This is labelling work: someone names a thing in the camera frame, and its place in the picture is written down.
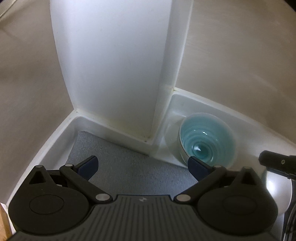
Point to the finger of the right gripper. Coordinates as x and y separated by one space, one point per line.
278 163

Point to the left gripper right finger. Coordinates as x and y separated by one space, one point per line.
207 177

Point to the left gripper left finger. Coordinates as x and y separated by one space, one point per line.
78 176

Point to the light blue bowl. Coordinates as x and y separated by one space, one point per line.
208 138

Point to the grey counter mat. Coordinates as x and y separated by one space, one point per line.
124 171

